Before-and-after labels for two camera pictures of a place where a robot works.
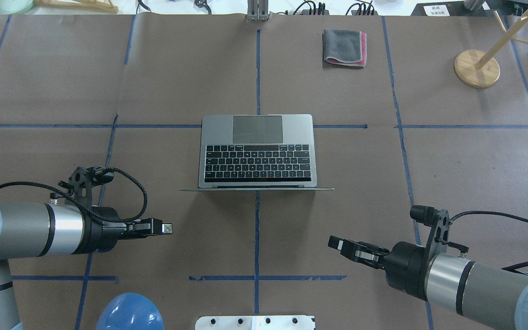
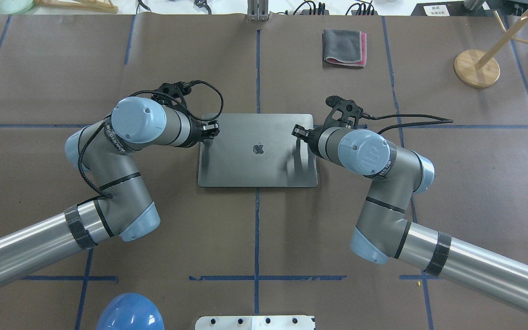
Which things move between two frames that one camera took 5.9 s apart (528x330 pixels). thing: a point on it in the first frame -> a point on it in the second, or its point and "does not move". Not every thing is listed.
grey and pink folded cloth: x=345 y=47 does not move
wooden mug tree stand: x=479 y=68 does not move
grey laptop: x=257 y=152 does not move
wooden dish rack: x=101 y=6 does not move
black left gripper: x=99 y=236 -> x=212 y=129
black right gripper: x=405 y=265 -> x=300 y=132
